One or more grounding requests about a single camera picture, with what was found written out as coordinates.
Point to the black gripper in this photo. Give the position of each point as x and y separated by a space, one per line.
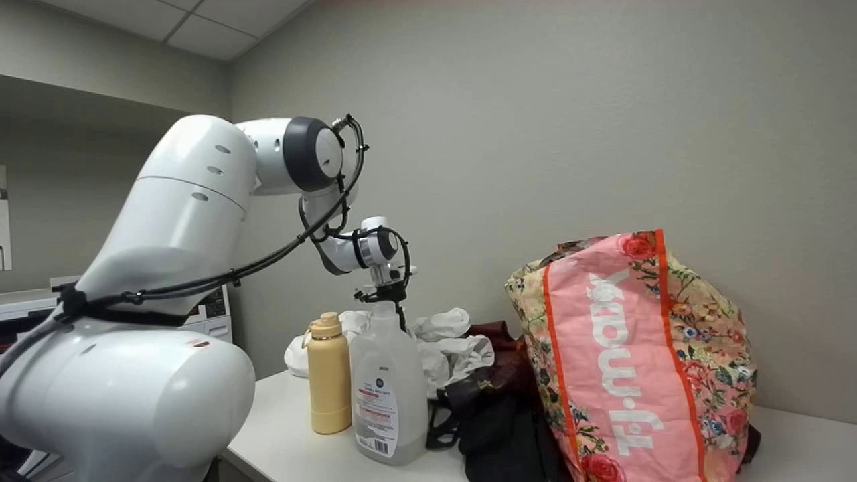
380 294

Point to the white cloth garment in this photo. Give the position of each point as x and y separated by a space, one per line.
450 343

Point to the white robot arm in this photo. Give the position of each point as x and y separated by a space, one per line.
151 284

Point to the translucent plastic jug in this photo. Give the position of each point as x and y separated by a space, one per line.
387 393

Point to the tan yellow bottle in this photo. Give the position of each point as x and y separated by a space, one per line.
326 379

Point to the dark red cloth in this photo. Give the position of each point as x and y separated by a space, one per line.
505 357

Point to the white box appliance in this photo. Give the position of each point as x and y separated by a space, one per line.
211 312

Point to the pink floral tote bag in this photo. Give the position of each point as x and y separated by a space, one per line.
624 357

